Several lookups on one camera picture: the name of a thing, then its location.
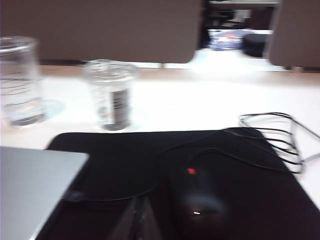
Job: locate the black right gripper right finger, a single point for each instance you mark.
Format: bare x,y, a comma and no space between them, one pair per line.
150,225

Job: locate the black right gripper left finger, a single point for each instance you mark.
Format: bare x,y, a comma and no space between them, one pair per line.
130,225

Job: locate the silver Dell laptop with sticker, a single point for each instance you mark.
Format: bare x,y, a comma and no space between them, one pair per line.
32,185

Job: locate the small clear plastic cup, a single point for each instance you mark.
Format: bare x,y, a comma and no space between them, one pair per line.
112,85

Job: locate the tall clear plastic cup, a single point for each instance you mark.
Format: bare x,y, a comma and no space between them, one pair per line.
20,82

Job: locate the black computer mouse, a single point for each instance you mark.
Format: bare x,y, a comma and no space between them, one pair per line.
200,215

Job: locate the black mouse pad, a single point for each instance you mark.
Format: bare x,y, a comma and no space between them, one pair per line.
130,160

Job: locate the wide brown desk divider panel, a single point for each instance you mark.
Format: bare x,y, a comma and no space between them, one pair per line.
112,27

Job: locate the blue patterned cloth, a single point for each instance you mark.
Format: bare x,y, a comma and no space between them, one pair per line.
226,38

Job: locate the black round cushion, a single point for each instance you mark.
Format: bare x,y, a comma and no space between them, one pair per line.
255,46

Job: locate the brown divider panel, white edge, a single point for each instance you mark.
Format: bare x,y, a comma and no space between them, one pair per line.
297,32

